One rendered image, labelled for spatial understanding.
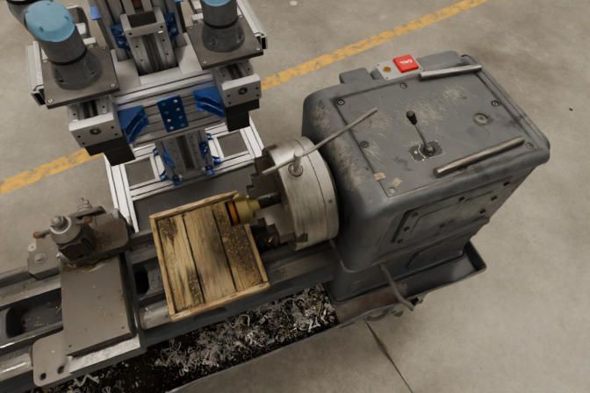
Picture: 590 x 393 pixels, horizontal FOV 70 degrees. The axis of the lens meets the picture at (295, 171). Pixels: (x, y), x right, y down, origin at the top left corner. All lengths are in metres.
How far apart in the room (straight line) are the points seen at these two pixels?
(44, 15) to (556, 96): 3.14
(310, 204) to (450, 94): 0.55
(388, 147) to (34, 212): 2.16
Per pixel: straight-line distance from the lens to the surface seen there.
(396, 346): 2.26
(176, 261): 1.41
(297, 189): 1.09
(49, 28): 1.42
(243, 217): 1.19
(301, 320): 1.62
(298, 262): 1.39
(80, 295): 1.36
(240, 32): 1.55
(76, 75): 1.51
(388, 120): 1.22
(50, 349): 1.43
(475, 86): 1.40
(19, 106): 3.39
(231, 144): 2.46
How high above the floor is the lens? 2.16
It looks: 57 degrees down
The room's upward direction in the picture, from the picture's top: 3 degrees clockwise
